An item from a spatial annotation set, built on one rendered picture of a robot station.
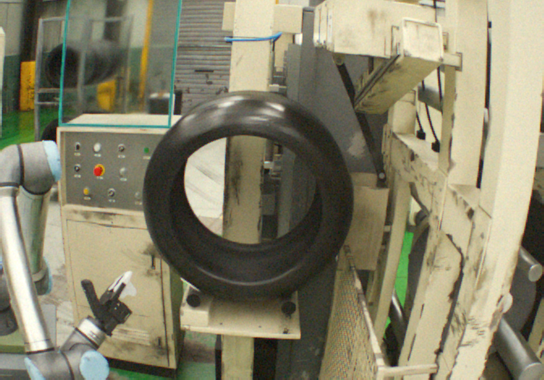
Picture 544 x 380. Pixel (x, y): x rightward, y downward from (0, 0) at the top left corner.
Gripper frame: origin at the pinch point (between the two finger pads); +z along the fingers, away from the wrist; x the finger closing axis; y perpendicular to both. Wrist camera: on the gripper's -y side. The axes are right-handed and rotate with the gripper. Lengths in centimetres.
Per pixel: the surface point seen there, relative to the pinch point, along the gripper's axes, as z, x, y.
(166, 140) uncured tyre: 32.8, 10.5, -18.1
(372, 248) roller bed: 60, 15, 57
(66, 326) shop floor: -20, -166, 44
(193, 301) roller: 8.1, 1.2, 21.1
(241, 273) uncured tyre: 29.4, -6.9, 32.8
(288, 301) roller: 23.7, 17.3, 37.9
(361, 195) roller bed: 68, 17, 39
